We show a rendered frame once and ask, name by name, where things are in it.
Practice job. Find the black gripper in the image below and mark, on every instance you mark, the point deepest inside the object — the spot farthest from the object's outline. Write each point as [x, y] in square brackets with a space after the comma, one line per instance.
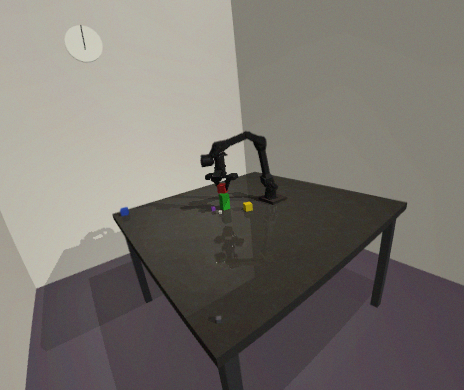
[231, 176]

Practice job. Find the yellow block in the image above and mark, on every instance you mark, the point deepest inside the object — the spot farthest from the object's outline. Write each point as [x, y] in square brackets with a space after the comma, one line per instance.
[247, 206]

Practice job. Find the red block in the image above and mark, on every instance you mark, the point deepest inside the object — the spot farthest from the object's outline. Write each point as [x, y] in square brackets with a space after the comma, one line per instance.
[221, 188]

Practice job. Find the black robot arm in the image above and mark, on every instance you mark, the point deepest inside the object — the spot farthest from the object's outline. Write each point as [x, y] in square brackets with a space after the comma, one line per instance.
[260, 144]

